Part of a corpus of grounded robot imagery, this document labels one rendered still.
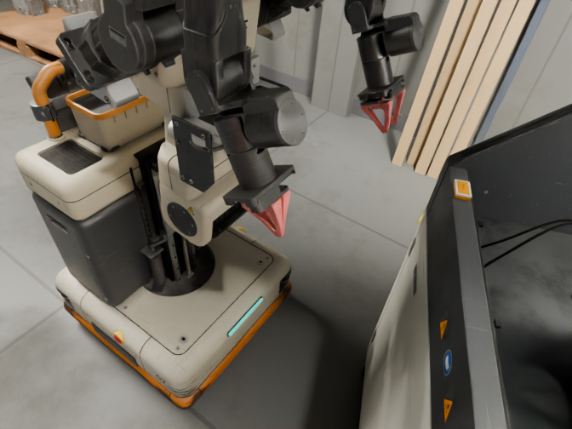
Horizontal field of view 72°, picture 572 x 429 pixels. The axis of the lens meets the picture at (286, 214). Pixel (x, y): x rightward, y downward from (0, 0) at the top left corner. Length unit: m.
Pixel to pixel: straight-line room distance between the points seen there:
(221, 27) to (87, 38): 0.26
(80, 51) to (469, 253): 0.71
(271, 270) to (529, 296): 0.88
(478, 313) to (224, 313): 0.91
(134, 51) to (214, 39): 0.13
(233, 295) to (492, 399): 0.99
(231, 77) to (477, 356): 0.49
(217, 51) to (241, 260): 1.11
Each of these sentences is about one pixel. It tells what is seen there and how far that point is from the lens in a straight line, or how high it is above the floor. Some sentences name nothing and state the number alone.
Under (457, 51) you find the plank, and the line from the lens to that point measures 2.47.
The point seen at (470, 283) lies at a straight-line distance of 0.70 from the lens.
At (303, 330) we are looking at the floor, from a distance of 1.68.
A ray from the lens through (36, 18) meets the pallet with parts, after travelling 4.53.
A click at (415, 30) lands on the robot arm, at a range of 0.85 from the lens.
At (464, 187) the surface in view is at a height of 0.96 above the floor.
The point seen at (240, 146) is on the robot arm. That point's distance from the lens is 0.54.
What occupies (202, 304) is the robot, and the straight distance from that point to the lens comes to 1.41.
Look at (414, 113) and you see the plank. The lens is 2.51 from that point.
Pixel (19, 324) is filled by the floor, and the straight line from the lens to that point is 1.91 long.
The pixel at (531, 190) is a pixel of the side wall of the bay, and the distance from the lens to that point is 1.01.
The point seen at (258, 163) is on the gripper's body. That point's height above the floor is 1.12.
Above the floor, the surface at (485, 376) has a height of 0.95.
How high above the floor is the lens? 1.44
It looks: 43 degrees down
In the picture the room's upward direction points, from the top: 5 degrees clockwise
